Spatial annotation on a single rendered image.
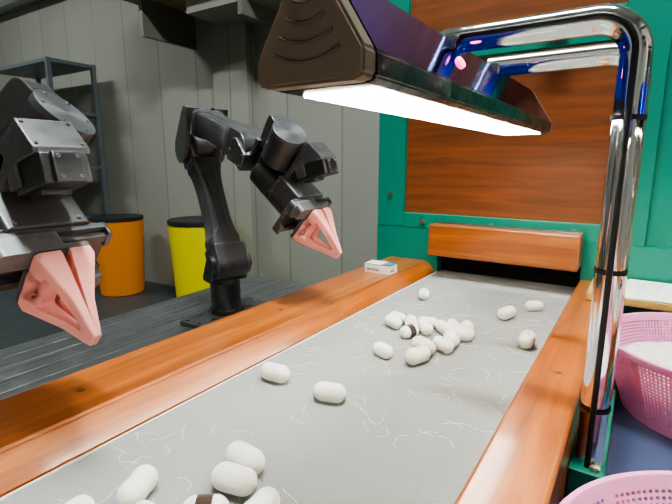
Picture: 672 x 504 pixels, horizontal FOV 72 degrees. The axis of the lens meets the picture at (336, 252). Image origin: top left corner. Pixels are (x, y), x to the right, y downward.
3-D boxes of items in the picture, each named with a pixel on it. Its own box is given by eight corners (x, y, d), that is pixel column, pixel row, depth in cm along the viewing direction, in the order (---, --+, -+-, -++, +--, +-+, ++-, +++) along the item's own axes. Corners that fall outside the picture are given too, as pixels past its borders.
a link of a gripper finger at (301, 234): (366, 236, 75) (330, 197, 78) (343, 243, 69) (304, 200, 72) (343, 264, 78) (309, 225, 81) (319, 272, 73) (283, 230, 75)
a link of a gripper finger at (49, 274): (161, 300, 40) (108, 225, 43) (77, 324, 34) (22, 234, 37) (135, 346, 43) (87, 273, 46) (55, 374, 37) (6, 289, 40)
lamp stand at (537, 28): (408, 447, 52) (422, 25, 44) (465, 379, 69) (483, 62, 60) (599, 517, 42) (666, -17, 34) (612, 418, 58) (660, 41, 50)
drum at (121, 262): (159, 289, 367) (153, 215, 356) (114, 301, 335) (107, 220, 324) (130, 282, 387) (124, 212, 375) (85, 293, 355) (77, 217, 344)
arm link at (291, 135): (322, 144, 73) (292, 97, 78) (275, 143, 68) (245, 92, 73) (296, 195, 81) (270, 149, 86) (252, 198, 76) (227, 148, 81)
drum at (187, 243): (246, 308, 318) (243, 217, 306) (201, 325, 285) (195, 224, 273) (206, 299, 339) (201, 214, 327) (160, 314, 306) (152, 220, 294)
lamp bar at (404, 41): (255, 89, 30) (251, -34, 28) (502, 135, 81) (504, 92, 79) (362, 77, 26) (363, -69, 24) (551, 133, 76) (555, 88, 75)
